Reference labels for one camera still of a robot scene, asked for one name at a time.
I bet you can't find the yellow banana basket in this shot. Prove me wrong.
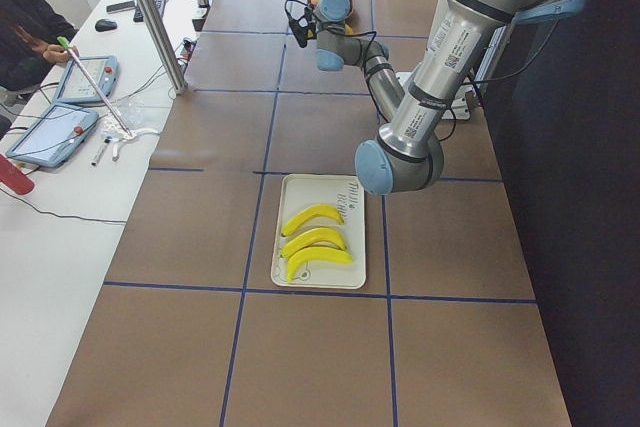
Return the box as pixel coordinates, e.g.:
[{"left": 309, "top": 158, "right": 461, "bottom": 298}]
[
  {"left": 280, "top": 204, "right": 345, "bottom": 237},
  {"left": 280, "top": 227, "right": 347, "bottom": 258}
]

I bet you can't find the yellow banana carried to tray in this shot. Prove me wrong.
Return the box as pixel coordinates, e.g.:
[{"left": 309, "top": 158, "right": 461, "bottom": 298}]
[{"left": 286, "top": 246, "right": 353, "bottom": 283}]

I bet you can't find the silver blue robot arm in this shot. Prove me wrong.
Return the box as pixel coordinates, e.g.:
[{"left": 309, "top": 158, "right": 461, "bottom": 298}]
[{"left": 313, "top": 0, "right": 586, "bottom": 195}]

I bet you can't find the brown wicker basket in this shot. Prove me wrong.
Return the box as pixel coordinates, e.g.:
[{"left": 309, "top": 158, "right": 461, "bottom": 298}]
[{"left": 313, "top": 0, "right": 354, "bottom": 29}]

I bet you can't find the black smartphone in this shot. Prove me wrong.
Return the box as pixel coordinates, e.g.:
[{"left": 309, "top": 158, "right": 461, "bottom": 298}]
[{"left": 106, "top": 1, "right": 136, "bottom": 14}]

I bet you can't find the white bear print tray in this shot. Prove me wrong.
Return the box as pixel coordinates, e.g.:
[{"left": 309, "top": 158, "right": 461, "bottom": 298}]
[{"left": 271, "top": 174, "right": 367, "bottom": 289}]

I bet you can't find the black computer mouse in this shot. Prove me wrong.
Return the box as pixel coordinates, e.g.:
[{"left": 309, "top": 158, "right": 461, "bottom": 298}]
[{"left": 94, "top": 19, "right": 118, "bottom": 32}]

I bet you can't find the blue teach pendant far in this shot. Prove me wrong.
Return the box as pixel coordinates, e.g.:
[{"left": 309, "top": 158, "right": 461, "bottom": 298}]
[{"left": 53, "top": 55, "right": 119, "bottom": 106}]

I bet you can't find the blue teach pendant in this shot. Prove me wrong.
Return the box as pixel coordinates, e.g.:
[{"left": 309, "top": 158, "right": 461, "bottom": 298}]
[
  {"left": 5, "top": 102, "right": 100, "bottom": 168},
  {"left": 53, "top": 55, "right": 119, "bottom": 106}
]

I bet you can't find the white pink long stick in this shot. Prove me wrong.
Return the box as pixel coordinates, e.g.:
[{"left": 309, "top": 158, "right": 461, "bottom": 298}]
[{"left": 57, "top": 36, "right": 134, "bottom": 137}]

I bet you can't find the black marker pen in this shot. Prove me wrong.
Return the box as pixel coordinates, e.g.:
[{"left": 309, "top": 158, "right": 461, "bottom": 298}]
[{"left": 90, "top": 136, "right": 112, "bottom": 167}]

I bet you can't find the person in dark clothes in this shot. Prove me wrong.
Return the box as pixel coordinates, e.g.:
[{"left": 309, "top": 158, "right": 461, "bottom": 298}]
[{"left": 1, "top": 0, "right": 77, "bottom": 91}]

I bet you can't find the blue teach pendant near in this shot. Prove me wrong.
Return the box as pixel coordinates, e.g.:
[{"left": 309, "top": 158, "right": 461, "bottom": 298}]
[{"left": 5, "top": 102, "right": 100, "bottom": 168}]

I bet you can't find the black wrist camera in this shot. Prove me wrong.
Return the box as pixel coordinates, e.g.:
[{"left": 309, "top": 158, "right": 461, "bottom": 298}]
[{"left": 284, "top": 0, "right": 316, "bottom": 48}]

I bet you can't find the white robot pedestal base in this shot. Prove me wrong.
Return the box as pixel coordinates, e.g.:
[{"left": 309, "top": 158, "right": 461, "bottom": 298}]
[{"left": 396, "top": 72, "right": 475, "bottom": 121}]

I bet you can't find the aluminium frame post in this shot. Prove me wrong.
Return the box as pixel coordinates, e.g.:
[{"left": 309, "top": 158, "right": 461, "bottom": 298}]
[{"left": 137, "top": 0, "right": 187, "bottom": 95}]

